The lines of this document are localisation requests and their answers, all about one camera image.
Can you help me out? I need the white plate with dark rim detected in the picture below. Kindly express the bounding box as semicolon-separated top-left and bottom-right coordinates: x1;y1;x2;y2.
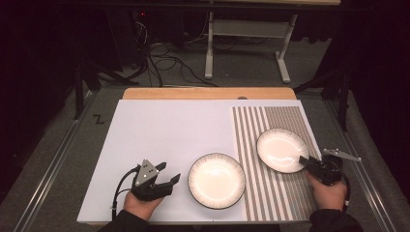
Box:
192;197;241;210
188;152;247;209
256;128;310;174

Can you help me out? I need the hand-held gripper cable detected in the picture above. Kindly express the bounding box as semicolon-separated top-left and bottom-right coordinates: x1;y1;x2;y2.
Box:
110;166;141;222
332;160;351;208

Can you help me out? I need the right hand-held gripper cable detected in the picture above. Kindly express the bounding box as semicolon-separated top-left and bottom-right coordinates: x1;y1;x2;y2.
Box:
332;160;351;208

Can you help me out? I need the person's left hand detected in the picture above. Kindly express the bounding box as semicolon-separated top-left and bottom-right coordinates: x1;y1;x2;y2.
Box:
123;190;164;221

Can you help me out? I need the brown and white striped placemat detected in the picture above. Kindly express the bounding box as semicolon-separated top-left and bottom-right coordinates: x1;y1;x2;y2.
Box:
231;105;322;222

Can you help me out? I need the black metal stand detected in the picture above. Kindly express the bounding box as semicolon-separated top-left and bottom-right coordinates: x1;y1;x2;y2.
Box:
292;63;353;132
73;60;140;121

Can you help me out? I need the person's right hand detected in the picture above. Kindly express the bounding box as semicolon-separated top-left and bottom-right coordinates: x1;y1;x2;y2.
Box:
305;171;348;212

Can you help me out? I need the bundle of black floor cables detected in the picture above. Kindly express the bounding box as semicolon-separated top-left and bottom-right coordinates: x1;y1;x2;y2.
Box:
134;18;220;89

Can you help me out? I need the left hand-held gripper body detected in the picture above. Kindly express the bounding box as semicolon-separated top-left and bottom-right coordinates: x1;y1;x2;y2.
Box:
130;159;174;203

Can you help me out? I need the black device with red light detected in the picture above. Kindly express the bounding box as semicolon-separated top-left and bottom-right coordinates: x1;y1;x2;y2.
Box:
130;9;153;64

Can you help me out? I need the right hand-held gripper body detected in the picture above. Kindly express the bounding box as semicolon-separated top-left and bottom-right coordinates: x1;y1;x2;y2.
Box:
306;148;363;187

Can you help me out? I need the white metal desk frame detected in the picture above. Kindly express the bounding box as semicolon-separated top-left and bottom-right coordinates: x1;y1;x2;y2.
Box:
204;11;299;84

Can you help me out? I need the left hand-held gripper cable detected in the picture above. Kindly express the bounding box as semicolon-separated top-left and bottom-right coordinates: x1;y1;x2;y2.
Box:
110;166;141;222

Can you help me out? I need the aluminium floor rail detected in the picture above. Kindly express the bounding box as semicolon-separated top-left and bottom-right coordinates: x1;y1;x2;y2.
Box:
323;99;398;232
13;92;99;232

